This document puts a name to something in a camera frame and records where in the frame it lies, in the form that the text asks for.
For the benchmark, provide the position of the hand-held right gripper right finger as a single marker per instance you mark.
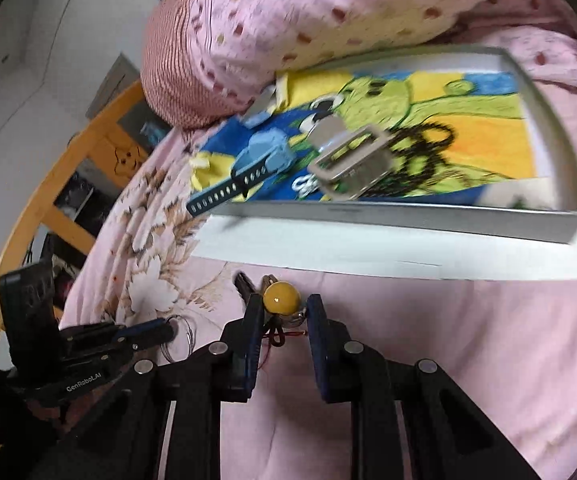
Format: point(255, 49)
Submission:
point(318, 340)

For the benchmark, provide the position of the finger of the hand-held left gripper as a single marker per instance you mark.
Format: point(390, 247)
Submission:
point(151, 347)
point(143, 326)

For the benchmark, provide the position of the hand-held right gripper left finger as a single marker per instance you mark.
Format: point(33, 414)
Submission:
point(252, 332)

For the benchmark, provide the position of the yellow ball hair stick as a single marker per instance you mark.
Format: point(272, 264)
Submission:
point(279, 296)

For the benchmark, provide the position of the grey shallow box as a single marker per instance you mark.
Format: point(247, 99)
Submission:
point(393, 217)

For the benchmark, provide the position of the blue smartwatch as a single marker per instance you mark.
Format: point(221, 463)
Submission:
point(268, 152)

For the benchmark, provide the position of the grey wooden door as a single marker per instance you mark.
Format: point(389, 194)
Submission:
point(113, 85)

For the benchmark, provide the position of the pink dotted folded quilt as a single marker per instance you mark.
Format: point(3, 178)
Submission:
point(343, 10)

